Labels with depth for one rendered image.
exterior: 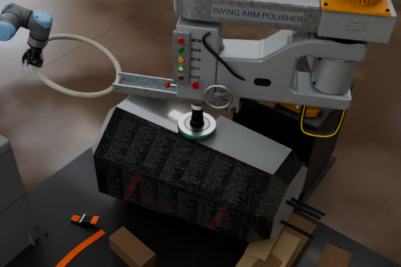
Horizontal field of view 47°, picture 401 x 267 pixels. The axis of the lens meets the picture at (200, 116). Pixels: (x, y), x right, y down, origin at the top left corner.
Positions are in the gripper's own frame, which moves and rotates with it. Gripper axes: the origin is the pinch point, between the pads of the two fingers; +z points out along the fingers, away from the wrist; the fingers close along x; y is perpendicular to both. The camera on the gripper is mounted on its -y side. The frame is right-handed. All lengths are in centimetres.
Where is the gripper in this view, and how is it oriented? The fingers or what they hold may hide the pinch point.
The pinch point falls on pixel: (30, 70)
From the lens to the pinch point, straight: 254.9
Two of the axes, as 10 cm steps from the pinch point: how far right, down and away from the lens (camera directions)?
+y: 3.1, 7.4, -5.9
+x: 8.6, 0.4, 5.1
